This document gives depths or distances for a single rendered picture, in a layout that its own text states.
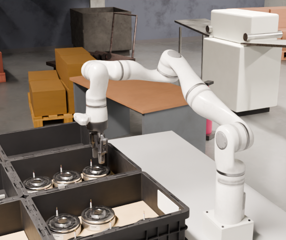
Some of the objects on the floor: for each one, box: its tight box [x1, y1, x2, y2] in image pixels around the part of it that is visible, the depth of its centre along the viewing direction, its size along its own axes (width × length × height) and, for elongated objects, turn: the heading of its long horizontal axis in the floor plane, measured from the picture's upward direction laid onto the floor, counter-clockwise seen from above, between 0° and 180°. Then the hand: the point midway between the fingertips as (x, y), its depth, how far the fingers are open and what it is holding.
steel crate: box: [70, 7, 132, 56], centre depth 876 cm, size 97×120×81 cm
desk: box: [69, 76, 206, 154], centre depth 388 cm, size 62×120×64 cm, turn 34°
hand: (98, 156), depth 166 cm, fingers open, 5 cm apart
